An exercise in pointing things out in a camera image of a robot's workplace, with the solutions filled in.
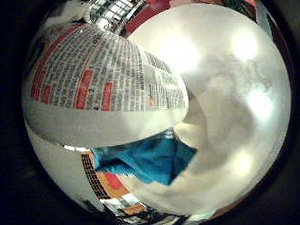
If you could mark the orange red chair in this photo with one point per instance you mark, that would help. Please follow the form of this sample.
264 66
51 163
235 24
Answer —
145 16

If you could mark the wooden bench with perforated panels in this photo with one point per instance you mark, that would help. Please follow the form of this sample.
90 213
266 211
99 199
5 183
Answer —
103 181

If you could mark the white spray bottle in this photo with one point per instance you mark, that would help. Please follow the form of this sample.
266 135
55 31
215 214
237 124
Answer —
102 94

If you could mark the blue striped cloth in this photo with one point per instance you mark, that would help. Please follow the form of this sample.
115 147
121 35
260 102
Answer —
148 159

